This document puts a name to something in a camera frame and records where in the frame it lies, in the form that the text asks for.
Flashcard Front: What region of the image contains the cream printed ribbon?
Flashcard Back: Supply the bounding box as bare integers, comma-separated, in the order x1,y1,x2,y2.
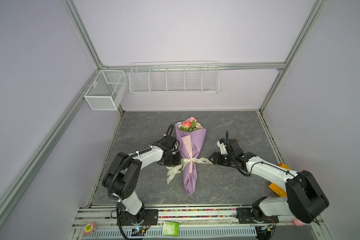
167,158,212,184

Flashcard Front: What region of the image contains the pink purple wrapping paper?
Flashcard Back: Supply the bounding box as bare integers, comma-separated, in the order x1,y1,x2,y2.
175,118,207,196

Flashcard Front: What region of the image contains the red pink fake rose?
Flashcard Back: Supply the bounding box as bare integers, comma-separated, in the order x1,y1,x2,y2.
182,121,192,129

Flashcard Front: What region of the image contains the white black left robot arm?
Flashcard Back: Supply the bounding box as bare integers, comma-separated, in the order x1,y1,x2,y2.
102,125,181,224

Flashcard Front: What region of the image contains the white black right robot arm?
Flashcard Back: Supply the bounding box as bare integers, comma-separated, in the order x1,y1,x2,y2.
209,139,330,224

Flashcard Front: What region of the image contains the yellow snack bag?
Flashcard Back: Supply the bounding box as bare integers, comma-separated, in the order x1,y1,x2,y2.
268,162,291,198

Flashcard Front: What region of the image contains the green small packet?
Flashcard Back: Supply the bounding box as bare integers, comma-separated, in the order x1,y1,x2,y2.
162,222,180,237

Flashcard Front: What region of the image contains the white mesh box basket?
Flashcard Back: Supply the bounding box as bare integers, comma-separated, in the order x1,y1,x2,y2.
85,70,128,111

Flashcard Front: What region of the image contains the small pink pig toy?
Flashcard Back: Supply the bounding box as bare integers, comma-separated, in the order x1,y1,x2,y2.
293,219,305,227

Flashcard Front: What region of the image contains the pink green round toy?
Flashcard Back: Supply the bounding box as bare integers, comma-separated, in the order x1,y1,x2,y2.
83,222,97,237

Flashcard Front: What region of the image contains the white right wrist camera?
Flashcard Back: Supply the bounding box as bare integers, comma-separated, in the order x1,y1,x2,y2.
217,139,228,155

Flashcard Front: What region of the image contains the white vented cable duct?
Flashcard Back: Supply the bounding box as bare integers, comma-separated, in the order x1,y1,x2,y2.
82,226,257,240

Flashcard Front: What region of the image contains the white wire shelf basket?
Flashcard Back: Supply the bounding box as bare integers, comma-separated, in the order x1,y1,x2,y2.
129,61,220,94

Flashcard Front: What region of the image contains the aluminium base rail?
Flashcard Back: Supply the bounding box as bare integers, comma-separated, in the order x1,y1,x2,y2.
71,204,323,229

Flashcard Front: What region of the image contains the aluminium enclosure frame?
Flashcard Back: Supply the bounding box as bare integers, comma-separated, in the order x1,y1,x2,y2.
0,1,314,199

